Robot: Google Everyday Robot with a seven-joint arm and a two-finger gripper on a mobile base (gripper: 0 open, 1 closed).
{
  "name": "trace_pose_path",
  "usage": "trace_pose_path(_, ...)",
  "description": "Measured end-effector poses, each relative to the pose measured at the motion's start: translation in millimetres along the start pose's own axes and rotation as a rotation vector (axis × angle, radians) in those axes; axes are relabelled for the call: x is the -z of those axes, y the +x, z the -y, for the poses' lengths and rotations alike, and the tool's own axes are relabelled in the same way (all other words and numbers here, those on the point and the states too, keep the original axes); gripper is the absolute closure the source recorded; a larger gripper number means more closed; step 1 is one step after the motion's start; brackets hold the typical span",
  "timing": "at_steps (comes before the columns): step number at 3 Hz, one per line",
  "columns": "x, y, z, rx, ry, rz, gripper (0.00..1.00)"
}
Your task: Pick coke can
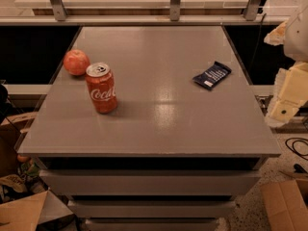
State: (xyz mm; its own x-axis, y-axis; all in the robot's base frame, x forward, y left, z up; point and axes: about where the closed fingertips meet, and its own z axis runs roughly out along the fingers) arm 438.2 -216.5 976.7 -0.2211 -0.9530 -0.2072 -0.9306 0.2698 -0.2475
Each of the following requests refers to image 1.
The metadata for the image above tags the cardboard box left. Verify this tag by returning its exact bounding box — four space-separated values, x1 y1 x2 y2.
0 191 72 231

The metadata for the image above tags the red coke can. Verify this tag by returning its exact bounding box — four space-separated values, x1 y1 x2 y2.
86 63 117 114

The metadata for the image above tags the metal railing frame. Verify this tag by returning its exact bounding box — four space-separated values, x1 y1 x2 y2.
0 0 308 27

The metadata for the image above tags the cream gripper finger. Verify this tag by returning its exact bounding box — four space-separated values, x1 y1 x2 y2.
265 63 308 128
264 21 287 46

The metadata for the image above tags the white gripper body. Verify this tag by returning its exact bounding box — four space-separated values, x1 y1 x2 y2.
284 0 308 62

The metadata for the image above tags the black cable on floor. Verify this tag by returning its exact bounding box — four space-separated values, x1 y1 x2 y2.
284 137 308 162

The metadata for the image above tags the cardboard box right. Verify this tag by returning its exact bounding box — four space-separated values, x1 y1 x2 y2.
260 179 308 231

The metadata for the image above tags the dark blue snack bar wrapper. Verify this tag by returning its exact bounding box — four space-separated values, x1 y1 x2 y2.
192 62 232 90

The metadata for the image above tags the cardboard box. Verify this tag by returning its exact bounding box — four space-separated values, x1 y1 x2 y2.
260 179 308 231
0 191 72 231

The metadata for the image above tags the red apple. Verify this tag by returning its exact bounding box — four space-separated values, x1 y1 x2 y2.
64 49 90 76

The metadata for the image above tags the grey drawer cabinet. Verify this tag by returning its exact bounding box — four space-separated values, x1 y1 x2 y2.
19 26 280 231

